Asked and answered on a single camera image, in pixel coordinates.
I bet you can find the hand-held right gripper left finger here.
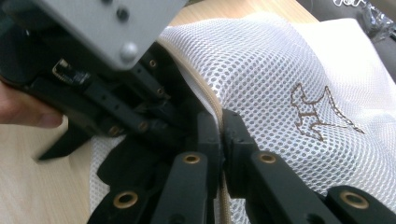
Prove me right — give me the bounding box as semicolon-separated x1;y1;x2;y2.
197;111;224;201

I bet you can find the clear plastic wrapper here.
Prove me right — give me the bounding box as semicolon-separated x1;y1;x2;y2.
362;0;396;44

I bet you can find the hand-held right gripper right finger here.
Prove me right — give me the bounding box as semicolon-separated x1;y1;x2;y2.
222;108;260;201

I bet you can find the white mesh laundry bag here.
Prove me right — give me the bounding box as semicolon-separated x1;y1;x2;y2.
89;12;396;224

